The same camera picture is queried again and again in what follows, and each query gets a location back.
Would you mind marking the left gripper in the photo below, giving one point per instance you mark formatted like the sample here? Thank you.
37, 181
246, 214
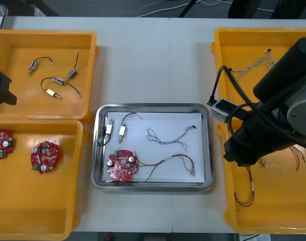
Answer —
0, 85

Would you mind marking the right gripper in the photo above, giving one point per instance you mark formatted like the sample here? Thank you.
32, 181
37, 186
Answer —
243, 150

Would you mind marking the red black green-yellow harness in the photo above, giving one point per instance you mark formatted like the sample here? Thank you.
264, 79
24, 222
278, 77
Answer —
168, 158

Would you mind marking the round red circuit board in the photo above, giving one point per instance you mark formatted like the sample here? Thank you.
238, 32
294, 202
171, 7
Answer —
1, 136
52, 153
118, 173

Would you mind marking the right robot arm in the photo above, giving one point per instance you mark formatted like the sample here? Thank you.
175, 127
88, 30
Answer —
293, 75

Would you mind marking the yellow-orange plastic bin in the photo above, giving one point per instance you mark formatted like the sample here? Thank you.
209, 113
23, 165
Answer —
42, 108
233, 95
268, 213
42, 213

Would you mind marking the group of metal solenoids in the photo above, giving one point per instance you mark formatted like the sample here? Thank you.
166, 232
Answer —
32, 66

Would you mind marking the white paper sheet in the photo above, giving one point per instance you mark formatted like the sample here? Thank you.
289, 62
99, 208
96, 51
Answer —
168, 118

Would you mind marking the steel tray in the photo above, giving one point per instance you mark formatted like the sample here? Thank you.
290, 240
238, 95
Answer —
95, 160

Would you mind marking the black equipment base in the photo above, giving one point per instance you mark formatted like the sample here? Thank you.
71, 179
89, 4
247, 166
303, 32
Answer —
243, 8

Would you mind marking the black stand leg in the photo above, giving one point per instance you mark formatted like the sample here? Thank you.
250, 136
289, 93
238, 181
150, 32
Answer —
188, 7

